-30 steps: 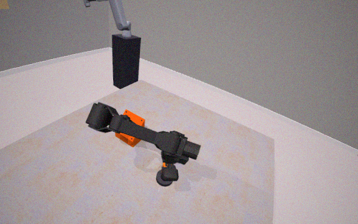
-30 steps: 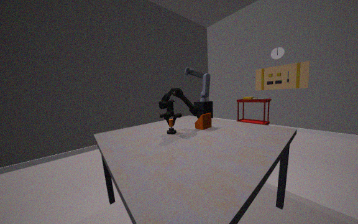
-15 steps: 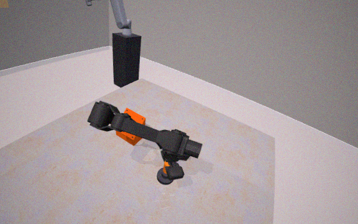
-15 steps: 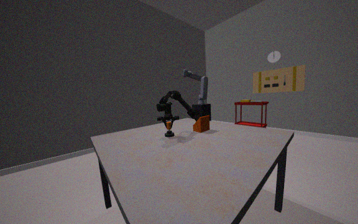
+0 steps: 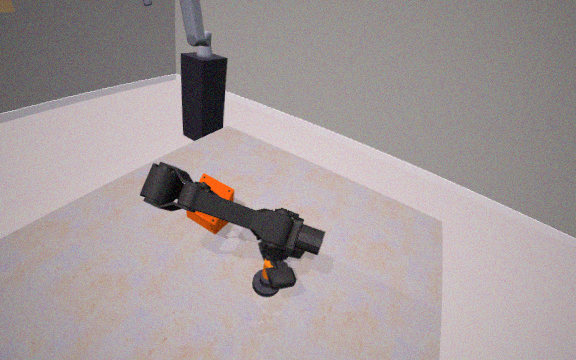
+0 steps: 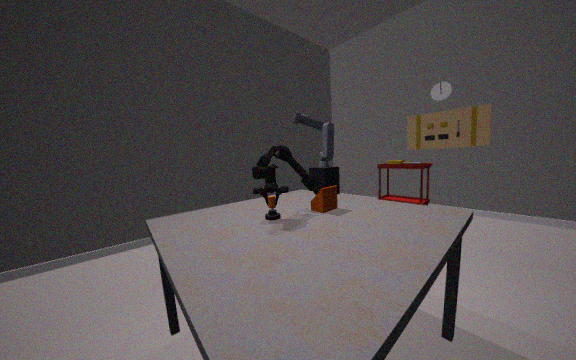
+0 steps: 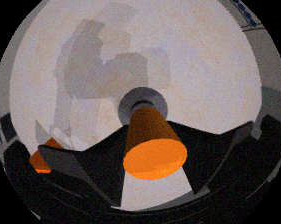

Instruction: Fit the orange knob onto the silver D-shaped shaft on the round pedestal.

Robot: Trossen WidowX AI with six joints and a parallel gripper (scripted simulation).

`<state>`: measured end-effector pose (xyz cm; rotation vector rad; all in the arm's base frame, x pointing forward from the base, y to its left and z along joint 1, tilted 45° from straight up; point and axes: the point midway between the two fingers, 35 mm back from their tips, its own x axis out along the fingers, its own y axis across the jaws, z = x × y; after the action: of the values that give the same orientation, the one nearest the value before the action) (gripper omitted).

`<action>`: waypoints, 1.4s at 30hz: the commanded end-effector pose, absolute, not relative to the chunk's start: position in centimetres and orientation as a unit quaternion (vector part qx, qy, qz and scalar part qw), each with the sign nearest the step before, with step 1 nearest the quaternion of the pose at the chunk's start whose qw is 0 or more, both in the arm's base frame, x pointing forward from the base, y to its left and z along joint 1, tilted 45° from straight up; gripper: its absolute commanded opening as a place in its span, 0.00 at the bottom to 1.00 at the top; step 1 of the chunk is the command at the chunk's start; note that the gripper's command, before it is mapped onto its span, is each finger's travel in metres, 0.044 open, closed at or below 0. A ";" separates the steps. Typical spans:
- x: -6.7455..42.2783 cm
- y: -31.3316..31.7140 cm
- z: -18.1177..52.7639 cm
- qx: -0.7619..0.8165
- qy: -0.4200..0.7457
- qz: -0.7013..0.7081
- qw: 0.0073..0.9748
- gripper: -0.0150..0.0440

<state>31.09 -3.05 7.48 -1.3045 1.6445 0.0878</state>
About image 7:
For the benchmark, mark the orange knob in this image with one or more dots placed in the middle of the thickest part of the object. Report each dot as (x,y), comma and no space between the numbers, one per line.
(153,149)

